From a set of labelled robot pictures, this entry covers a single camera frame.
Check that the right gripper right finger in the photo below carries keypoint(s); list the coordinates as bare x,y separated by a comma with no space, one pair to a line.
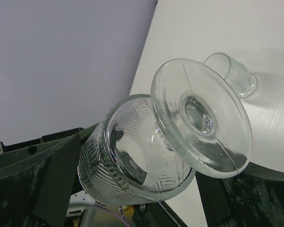
254,198

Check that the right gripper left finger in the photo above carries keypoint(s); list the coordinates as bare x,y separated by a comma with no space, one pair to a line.
37,179

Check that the clear wine glass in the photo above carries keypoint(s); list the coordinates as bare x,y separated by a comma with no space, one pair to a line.
237,75
149,147

